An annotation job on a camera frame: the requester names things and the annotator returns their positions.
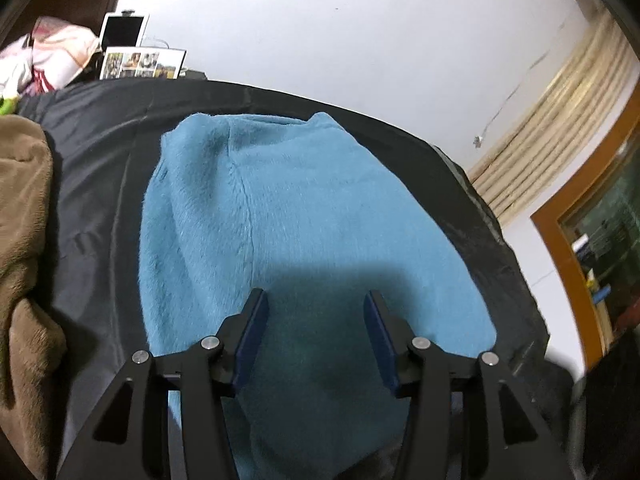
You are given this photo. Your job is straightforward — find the teal knit sweater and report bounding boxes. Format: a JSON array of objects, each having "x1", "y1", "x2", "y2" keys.
[{"x1": 139, "y1": 113, "x2": 497, "y2": 479}]

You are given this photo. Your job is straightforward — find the brown fleece garment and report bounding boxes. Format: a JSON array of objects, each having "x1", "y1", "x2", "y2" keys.
[{"x1": 1, "y1": 115, "x2": 66, "y2": 479}]

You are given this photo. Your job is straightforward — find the cream curtain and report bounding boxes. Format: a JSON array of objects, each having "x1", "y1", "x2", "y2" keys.
[{"x1": 470, "y1": 8, "x2": 637, "y2": 226}]

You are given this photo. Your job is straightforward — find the black cloth work mat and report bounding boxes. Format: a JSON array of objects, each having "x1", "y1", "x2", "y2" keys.
[{"x1": 17, "y1": 79, "x2": 573, "y2": 471}]

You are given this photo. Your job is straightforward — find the white crumpled garment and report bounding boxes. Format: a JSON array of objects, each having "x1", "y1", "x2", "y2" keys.
[{"x1": 0, "y1": 34, "x2": 32, "y2": 99}]

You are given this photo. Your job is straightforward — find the white framed tablet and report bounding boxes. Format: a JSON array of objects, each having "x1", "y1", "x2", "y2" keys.
[{"x1": 99, "y1": 10, "x2": 149, "y2": 52}]

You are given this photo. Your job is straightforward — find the wooden window frame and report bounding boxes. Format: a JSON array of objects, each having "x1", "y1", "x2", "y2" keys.
[{"x1": 533, "y1": 93, "x2": 639, "y2": 370}]

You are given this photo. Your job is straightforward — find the wall power cable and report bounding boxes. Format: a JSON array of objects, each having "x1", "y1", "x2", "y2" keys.
[{"x1": 472, "y1": 8, "x2": 576, "y2": 150}]

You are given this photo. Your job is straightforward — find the photo collage frame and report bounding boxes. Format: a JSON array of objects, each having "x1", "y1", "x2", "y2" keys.
[{"x1": 100, "y1": 47, "x2": 186, "y2": 80}]

